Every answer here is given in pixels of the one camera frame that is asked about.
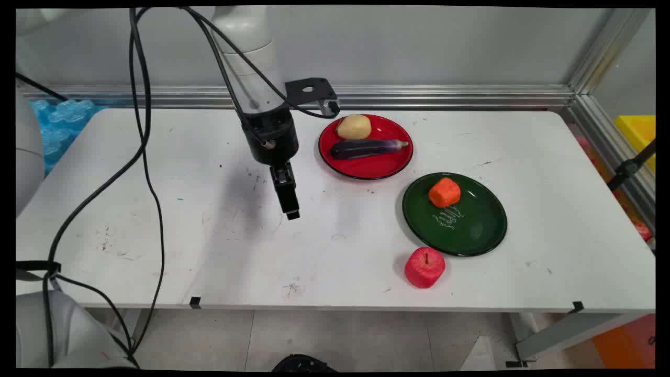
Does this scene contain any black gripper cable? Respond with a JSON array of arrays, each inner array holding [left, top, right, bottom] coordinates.
[[196, 16, 275, 150]]

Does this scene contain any aluminium frame post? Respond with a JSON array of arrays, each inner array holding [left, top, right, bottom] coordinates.
[[568, 8, 656, 231]]

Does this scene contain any purple toy eggplant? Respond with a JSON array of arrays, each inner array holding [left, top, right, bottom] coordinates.
[[330, 139, 410, 160]]

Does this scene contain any dark green plate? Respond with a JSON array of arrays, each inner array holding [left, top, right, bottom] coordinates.
[[402, 172, 508, 257]]

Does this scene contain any orange box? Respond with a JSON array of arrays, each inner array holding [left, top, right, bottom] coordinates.
[[591, 314, 656, 369]]

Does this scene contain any long black hanging cable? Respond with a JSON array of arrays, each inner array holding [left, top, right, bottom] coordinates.
[[123, 7, 166, 362], [42, 7, 147, 368]]

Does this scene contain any black camera cable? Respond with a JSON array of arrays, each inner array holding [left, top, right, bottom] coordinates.
[[181, 6, 336, 119]]

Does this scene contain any black round floor object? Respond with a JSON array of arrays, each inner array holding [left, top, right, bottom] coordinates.
[[271, 354, 338, 373]]

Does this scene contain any black strap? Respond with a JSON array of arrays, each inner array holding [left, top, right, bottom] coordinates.
[[16, 260, 62, 282]]

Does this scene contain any yellow plastic bin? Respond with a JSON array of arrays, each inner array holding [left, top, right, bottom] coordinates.
[[615, 115, 656, 173]]

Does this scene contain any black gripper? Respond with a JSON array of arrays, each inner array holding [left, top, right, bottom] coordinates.
[[241, 106, 302, 221]]

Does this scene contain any orange toy carrot chunk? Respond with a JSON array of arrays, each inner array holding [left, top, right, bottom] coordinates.
[[429, 178, 462, 208]]

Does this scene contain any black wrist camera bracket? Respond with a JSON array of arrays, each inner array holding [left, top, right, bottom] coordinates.
[[285, 77, 340, 119]]

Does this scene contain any aluminium frame rail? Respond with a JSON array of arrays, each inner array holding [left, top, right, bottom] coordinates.
[[18, 84, 576, 110]]

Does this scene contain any short black cable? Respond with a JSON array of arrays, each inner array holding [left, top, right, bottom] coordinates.
[[16, 72, 70, 102]]

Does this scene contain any grey table leg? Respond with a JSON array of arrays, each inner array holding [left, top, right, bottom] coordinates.
[[505, 313, 637, 367]]

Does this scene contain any red toy apple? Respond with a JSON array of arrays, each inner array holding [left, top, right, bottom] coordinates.
[[404, 247, 446, 289]]

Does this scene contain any beige toy potato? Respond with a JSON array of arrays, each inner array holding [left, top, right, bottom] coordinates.
[[336, 114, 372, 140]]

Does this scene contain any blue bubble wrap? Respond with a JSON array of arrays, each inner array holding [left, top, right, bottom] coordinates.
[[29, 98, 108, 176]]

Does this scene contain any red plate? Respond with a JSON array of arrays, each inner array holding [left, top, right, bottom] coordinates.
[[318, 114, 414, 181]]

